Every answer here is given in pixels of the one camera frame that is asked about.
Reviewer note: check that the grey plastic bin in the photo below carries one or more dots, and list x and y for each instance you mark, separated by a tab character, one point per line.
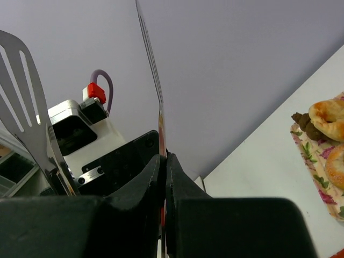
16	170

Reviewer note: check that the sugared ring donut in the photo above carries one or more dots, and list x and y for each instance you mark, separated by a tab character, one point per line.
334	167

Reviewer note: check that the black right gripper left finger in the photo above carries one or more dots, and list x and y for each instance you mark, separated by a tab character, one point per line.
125	224

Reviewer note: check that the floral rectangular tray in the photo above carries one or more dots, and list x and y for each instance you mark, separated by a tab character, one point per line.
314	155

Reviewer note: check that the long twisted bread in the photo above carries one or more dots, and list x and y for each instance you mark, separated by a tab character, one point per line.
327	117

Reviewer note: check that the red patterned cloth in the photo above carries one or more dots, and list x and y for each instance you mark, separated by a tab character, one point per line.
339	254

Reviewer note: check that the dark brown bread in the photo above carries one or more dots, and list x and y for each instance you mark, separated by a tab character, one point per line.
304	122

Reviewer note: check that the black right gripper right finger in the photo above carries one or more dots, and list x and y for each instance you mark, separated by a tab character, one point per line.
198	225

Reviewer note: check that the steel slotted tong blade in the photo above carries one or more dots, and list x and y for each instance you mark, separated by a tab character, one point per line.
24	114

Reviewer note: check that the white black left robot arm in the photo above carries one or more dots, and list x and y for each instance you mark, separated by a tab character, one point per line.
88	134

